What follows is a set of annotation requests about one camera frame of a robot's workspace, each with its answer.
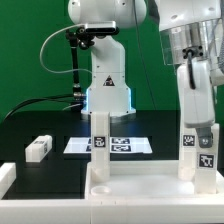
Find white front rail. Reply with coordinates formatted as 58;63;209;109
0;200;224;224

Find fiducial marker sheet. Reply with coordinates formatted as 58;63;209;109
63;137;153;155

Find grey camera cable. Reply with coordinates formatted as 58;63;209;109
39;23;93;75

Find grey depth camera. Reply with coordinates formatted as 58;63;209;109
84;21;119;36

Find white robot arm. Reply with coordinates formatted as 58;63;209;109
68;0;224;148

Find white left rail block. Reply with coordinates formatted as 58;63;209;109
0;163;16;200

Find white desk top tray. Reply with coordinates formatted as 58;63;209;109
84;160;224;200

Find black cables on table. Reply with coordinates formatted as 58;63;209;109
3;94;87;119

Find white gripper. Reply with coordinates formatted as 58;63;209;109
177;60;215;148

